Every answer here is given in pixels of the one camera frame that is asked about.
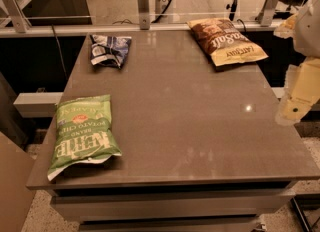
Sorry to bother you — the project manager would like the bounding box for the brown chip bag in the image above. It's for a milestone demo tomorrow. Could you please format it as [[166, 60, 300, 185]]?
[[187, 18, 268, 67]]

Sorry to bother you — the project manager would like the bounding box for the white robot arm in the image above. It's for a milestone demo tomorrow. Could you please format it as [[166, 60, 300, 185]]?
[[274, 0, 320, 126]]

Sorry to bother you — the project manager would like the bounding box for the blue chip bag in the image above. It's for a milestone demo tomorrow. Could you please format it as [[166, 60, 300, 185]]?
[[90, 35, 132, 69]]

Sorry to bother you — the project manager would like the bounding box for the green chip bag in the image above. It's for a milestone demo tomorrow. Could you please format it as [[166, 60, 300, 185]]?
[[47, 95, 122, 181]]

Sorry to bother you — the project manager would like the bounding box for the grey table drawer base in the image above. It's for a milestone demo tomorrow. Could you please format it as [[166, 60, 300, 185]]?
[[51, 188, 294, 232]]

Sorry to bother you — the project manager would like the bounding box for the right metal bracket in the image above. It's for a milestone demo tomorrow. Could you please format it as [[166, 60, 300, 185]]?
[[257, 0, 279, 27]]

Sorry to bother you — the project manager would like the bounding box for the metal bracket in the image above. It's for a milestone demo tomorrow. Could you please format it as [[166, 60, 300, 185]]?
[[137, 0, 151, 30], [2, 0, 31, 33], [257, 0, 279, 27]]

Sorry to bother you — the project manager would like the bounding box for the black handled tool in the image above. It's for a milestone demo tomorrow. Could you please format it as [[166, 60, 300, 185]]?
[[226, 0, 238, 21]]

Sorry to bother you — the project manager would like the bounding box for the black cable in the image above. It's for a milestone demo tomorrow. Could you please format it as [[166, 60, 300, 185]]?
[[112, 0, 178, 26]]

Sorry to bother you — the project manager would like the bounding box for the middle metal bracket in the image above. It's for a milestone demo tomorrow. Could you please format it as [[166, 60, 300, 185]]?
[[137, 0, 151, 30]]

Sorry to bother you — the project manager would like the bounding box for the metal rail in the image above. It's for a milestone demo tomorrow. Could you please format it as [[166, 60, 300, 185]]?
[[0, 20, 282, 38]]

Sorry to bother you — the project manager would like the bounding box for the left metal bracket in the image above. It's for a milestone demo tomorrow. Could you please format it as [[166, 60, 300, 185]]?
[[2, 0, 31, 33]]

